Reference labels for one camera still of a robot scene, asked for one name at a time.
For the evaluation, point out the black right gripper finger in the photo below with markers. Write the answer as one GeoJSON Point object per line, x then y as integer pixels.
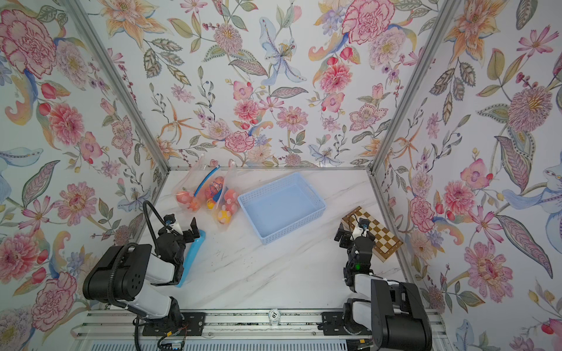
{"type": "Point", "coordinates": [344, 237]}
{"type": "Point", "coordinates": [364, 225]}

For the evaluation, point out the clear pink-zipper zip bag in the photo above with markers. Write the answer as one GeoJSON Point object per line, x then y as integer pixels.
{"type": "Point", "coordinates": [187, 192]}

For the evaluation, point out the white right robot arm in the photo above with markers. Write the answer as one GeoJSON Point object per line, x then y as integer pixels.
{"type": "Point", "coordinates": [391, 311]}

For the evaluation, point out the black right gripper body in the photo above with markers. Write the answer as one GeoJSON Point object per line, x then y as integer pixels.
{"type": "Point", "coordinates": [351, 251]}

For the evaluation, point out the blue toy microphone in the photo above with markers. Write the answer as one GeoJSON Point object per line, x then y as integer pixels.
{"type": "Point", "coordinates": [191, 256]}

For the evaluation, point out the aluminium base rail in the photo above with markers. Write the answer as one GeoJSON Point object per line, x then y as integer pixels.
{"type": "Point", "coordinates": [224, 329]}

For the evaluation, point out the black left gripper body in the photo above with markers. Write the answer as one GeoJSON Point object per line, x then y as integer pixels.
{"type": "Point", "coordinates": [181, 246]}

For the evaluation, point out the yellow red peach front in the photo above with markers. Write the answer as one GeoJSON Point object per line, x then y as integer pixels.
{"type": "Point", "coordinates": [224, 217]}

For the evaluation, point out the aluminium left corner post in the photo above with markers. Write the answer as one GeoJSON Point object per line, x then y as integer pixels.
{"type": "Point", "coordinates": [99, 52]}

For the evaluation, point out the clear blue-zipper zip bag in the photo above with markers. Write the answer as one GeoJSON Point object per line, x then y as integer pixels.
{"type": "Point", "coordinates": [210, 189]}

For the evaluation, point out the wooden chessboard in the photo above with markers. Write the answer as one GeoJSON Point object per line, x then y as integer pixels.
{"type": "Point", "coordinates": [386, 242]}

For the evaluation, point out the clear pink bag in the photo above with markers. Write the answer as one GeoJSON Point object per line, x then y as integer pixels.
{"type": "Point", "coordinates": [230, 183]}

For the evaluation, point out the light blue perforated basket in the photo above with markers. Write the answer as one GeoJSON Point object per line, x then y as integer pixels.
{"type": "Point", "coordinates": [281, 207]}

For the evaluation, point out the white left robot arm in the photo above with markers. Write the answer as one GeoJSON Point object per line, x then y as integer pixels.
{"type": "Point", "coordinates": [127, 276]}

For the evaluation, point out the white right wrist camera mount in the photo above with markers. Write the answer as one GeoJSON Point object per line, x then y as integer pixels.
{"type": "Point", "coordinates": [358, 231]}

